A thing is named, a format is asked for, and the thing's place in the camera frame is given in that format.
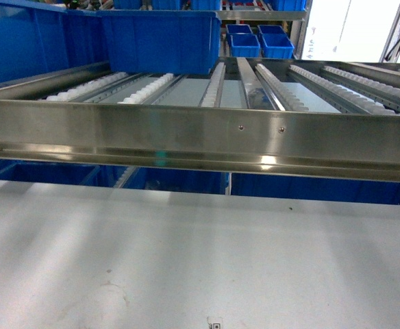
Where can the blue bin under shelf left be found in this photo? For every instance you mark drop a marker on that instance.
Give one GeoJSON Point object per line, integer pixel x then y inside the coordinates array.
{"type": "Point", "coordinates": [177, 180]}

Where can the blue bin under shelf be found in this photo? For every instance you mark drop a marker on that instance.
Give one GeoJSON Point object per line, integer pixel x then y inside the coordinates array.
{"type": "Point", "coordinates": [177, 180]}
{"type": "Point", "coordinates": [324, 189]}

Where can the blue bin under shelf right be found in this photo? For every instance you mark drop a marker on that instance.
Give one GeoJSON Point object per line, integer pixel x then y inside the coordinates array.
{"type": "Point", "coordinates": [324, 189]}

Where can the large blue bin on shelf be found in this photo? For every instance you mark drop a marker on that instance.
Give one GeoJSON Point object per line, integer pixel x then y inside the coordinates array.
{"type": "Point", "coordinates": [162, 41]}

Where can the stainless steel roller shelf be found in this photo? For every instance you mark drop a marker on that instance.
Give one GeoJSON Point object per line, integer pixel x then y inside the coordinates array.
{"type": "Point", "coordinates": [233, 120]}

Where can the small blue bin front left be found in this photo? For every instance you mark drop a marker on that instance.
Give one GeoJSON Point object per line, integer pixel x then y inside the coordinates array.
{"type": "Point", "coordinates": [244, 45]}

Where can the small blue bin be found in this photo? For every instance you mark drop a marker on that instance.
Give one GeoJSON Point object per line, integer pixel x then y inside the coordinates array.
{"type": "Point", "coordinates": [276, 46]}
{"type": "Point", "coordinates": [238, 29]}
{"type": "Point", "coordinates": [270, 29]}
{"type": "Point", "coordinates": [244, 45]}

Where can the small blue bin rear left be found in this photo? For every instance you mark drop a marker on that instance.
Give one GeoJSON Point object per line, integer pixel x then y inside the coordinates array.
{"type": "Point", "coordinates": [238, 29]}

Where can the small blue bin front right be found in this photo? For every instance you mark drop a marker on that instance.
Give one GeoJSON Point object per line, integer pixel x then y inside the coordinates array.
{"type": "Point", "coordinates": [276, 46]}

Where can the small blue bin rear right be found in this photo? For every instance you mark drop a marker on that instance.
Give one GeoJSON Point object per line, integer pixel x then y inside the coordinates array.
{"type": "Point", "coordinates": [270, 29]}

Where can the QR code marker sticker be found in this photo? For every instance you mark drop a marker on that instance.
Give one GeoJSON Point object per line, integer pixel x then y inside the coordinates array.
{"type": "Point", "coordinates": [215, 322]}

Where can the large blue bin far left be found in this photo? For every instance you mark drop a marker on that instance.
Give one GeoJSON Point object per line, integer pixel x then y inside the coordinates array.
{"type": "Point", "coordinates": [38, 38]}

